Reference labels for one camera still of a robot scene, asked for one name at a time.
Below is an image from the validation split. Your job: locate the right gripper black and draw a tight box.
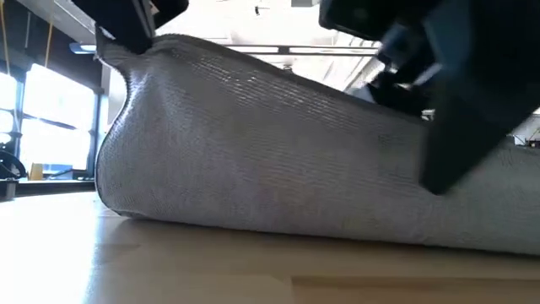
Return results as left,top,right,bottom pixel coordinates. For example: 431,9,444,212
318,0,444,118

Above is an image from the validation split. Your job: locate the grey microfiber towel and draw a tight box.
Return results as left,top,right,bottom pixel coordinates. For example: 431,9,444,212
94,33,540,257

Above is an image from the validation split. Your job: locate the long ceiling light strip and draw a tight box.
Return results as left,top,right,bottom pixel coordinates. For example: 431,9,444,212
69,41,99,55

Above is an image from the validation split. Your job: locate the yellow container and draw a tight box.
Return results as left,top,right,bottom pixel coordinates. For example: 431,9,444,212
28,162,45,182

